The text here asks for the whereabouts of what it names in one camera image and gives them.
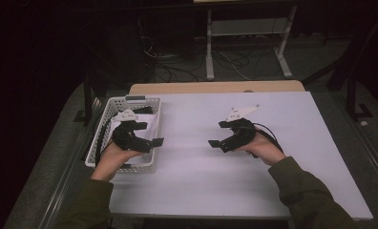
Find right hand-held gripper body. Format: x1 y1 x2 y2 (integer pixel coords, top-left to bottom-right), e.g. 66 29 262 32
218 104 262 154

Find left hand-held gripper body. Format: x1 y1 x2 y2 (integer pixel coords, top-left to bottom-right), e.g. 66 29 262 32
111 109 157 154

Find white garment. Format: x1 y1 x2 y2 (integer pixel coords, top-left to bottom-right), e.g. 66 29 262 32
109 106 160 167

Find white perforated plastic basket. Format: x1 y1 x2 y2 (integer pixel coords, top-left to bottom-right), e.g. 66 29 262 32
84 95 162 175

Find person's right hand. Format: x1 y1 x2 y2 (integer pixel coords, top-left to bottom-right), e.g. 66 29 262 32
234 127 287 167

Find person's left hand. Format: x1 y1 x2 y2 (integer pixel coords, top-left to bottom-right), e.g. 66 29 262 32
90 140 144 182

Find grey basket label clip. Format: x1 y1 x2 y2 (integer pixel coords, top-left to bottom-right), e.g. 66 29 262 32
125 94 147 102

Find black metal stand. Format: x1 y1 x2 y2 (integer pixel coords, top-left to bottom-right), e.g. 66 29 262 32
301 9 378 122
73 47 123 126

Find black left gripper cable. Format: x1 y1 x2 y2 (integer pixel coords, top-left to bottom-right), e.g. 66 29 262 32
94 114 123 167

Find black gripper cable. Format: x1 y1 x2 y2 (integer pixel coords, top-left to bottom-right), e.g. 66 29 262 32
253 122 285 155
94 114 123 167

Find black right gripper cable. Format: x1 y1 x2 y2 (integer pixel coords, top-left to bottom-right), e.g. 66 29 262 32
253 122 285 155

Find tangle of floor cables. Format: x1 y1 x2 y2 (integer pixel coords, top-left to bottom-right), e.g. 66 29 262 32
138 33 252 83

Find white metal desk frame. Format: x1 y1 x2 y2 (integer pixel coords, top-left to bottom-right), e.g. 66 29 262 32
204 5 298 81

